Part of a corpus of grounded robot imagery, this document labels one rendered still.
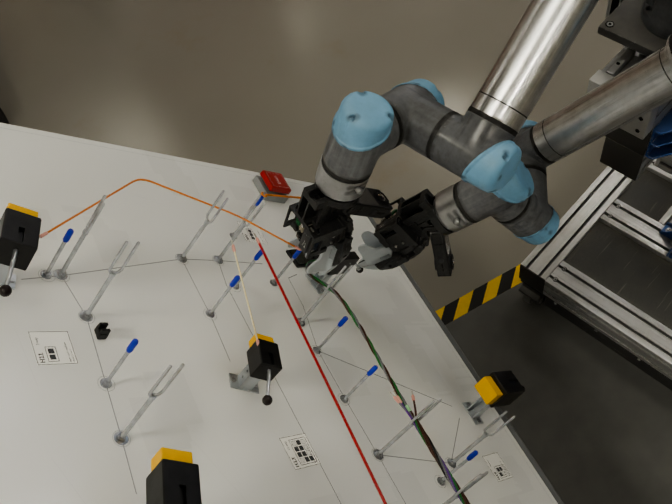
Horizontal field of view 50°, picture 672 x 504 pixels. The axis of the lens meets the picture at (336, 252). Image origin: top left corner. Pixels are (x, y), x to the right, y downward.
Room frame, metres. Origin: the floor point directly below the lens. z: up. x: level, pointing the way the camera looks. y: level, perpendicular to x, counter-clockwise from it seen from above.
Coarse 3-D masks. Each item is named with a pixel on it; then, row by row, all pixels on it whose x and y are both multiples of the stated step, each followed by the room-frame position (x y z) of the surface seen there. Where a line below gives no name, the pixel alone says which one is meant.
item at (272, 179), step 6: (264, 174) 0.89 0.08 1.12; (270, 174) 0.89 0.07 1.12; (276, 174) 0.89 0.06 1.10; (264, 180) 0.88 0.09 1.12; (270, 180) 0.87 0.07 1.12; (276, 180) 0.87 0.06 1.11; (282, 180) 0.88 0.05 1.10; (270, 186) 0.85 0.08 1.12; (276, 186) 0.85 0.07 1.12; (282, 186) 0.86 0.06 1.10; (288, 186) 0.87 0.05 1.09; (282, 192) 0.85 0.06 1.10; (288, 192) 0.85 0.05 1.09
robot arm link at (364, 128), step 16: (352, 96) 0.65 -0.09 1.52; (368, 96) 0.65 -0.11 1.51; (336, 112) 0.65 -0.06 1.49; (352, 112) 0.62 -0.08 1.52; (368, 112) 0.62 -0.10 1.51; (384, 112) 0.62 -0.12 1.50; (336, 128) 0.62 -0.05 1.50; (352, 128) 0.60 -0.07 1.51; (368, 128) 0.59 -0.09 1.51; (384, 128) 0.59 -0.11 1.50; (336, 144) 0.61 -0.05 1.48; (352, 144) 0.60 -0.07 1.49; (368, 144) 0.59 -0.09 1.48; (384, 144) 0.60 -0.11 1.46; (336, 160) 0.61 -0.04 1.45; (352, 160) 0.59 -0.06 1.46; (368, 160) 0.59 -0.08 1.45; (336, 176) 0.60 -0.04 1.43; (352, 176) 0.59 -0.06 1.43; (368, 176) 0.59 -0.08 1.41
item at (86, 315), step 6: (120, 252) 0.52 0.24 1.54; (132, 252) 0.52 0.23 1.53; (114, 264) 0.51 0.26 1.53; (126, 264) 0.52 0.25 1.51; (108, 270) 0.51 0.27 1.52; (120, 270) 0.51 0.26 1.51; (108, 276) 0.51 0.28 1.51; (114, 276) 0.51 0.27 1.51; (108, 282) 0.51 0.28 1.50; (102, 288) 0.51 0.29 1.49; (102, 294) 0.51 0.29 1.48; (96, 300) 0.50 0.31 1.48; (90, 306) 0.50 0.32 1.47; (84, 312) 0.50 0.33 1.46; (90, 312) 0.50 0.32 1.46; (84, 318) 0.50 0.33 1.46; (90, 318) 0.50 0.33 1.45
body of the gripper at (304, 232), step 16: (304, 192) 0.62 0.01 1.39; (320, 192) 0.63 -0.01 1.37; (304, 208) 0.63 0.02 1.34; (320, 208) 0.59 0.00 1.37; (336, 208) 0.59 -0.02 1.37; (288, 224) 0.64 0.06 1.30; (304, 224) 0.60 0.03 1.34; (320, 224) 0.60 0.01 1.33; (336, 224) 0.60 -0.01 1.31; (352, 224) 0.60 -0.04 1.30; (304, 240) 0.59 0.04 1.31; (320, 240) 0.58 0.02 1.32; (336, 240) 0.60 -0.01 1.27
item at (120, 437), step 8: (168, 368) 0.34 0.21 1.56; (160, 376) 0.34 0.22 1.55; (168, 384) 0.34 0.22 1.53; (152, 392) 0.33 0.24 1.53; (160, 392) 0.34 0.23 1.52; (152, 400) 0.33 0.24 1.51; (144, 408) 0.33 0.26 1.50; (136, 416) 0.33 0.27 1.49; (128, 424) 0.33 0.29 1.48; (120, 432) 0.33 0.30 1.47; (128, 432) 0.32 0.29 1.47; (120, 440) 0.32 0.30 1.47; (128, 440) 0.32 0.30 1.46
